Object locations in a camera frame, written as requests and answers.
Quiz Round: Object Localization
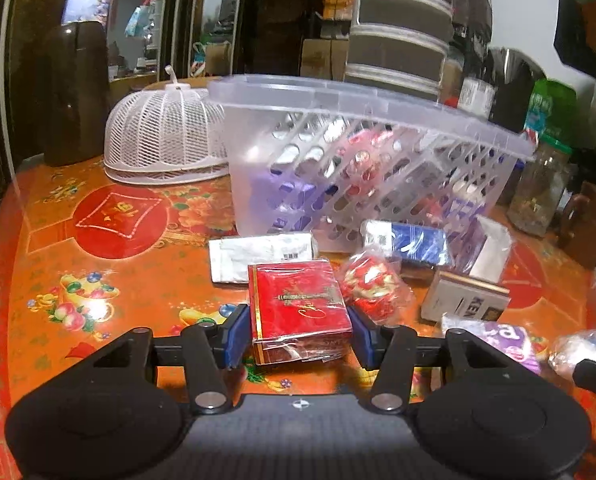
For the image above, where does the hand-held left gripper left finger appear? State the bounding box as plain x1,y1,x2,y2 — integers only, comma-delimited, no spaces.
90,304,253,415

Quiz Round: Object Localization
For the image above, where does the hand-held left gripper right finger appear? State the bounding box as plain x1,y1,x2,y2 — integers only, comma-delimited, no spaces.
349,305,509,415

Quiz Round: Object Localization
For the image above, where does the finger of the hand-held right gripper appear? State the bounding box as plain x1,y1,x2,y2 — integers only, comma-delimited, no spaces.
572,357,596,396

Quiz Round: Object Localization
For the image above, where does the clear plastic bag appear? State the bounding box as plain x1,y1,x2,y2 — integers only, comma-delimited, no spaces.
548,327,596,376

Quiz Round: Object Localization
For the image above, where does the red gold printed box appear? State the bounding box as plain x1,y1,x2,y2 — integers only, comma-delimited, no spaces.
248,258,354,365

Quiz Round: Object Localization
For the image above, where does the clear plastic basket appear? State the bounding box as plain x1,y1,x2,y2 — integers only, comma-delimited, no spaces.
207,74,536,253

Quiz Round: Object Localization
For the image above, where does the red candy bag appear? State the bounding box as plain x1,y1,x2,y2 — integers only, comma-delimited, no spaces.
339,250,414,323

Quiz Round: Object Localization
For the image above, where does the white silver wrapped packet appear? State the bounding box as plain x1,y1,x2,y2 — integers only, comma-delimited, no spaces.
208,232,319,285

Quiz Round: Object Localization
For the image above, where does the gold edged box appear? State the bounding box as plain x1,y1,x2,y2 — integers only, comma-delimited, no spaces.
420,270,511,323

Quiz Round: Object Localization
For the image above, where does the purple packet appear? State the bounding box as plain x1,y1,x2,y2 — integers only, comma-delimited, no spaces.
440,315,541,376

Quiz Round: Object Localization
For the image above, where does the blue wrapped pack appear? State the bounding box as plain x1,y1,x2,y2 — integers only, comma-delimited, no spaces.
360,220,454,267

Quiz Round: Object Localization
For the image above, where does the brown mug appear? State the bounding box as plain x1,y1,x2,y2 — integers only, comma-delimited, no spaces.
558,180,596,271

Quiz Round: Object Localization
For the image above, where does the glass jar green lid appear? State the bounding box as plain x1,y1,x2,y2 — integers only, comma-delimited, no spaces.
507,135,574,238

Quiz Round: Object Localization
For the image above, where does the white mesh food cover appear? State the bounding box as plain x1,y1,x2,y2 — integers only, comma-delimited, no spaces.
103,65,231,184

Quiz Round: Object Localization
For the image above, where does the green shopping bag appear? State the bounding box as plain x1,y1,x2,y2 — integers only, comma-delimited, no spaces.
523,77,579,148

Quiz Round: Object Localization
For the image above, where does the bottle with white label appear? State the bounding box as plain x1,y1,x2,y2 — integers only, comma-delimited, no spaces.
458,76,496,120

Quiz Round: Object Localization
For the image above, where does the steel pot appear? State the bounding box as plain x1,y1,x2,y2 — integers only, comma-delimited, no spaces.
488,46,546,133

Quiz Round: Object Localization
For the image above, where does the brown cardboard box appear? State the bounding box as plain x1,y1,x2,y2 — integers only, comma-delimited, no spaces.
299,37,350,80

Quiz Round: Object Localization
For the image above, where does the dark brown thermos jug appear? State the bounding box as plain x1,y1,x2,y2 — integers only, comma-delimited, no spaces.
43,21,111,167

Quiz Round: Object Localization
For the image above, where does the grey stacked drawer tower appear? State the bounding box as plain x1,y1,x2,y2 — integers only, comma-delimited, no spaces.
344,0,459,103

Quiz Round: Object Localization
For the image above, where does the orange tin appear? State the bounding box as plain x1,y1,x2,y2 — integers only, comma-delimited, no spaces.
325,0,354,23

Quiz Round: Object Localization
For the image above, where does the black bag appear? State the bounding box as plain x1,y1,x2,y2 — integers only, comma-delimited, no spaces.
453,0,494,56

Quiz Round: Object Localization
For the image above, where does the dark wooden mirrored wardrobe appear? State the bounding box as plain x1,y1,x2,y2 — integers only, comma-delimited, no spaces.
0,0,359,211

